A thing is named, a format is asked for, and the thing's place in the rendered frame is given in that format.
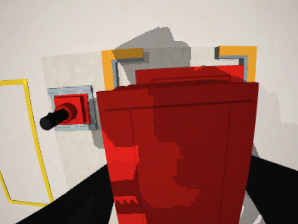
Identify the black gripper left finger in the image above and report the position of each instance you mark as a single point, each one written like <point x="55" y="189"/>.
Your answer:
<point x="89" y="202"/>

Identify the yellow rectangular frame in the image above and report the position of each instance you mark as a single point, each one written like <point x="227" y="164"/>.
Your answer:
<point x="30" y="117"/>

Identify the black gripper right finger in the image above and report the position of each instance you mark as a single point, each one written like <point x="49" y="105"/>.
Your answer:
<point x="274" y="191"/>

